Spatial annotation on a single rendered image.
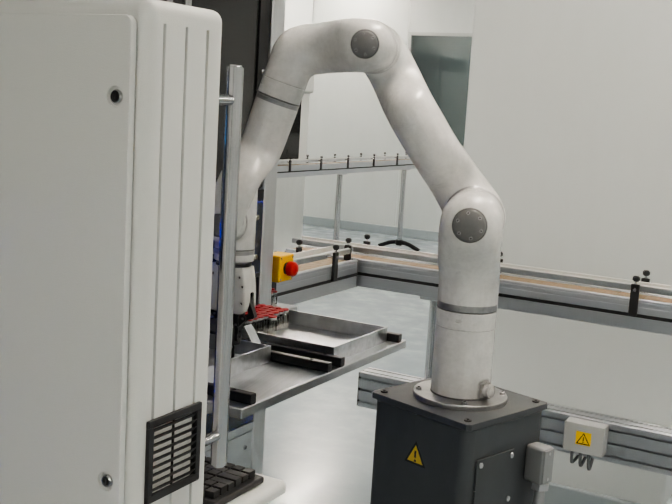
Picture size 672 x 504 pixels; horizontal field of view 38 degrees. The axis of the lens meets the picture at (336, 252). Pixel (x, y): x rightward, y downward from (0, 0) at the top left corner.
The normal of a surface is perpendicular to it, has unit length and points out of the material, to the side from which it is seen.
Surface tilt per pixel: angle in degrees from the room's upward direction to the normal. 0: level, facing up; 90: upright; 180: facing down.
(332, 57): 105
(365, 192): 90
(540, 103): 90
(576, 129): 90
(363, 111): 90
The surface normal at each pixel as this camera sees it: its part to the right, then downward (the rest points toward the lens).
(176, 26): 0.88, 0.12
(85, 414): -0.48, 0.11
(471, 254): -0.15, 0.71
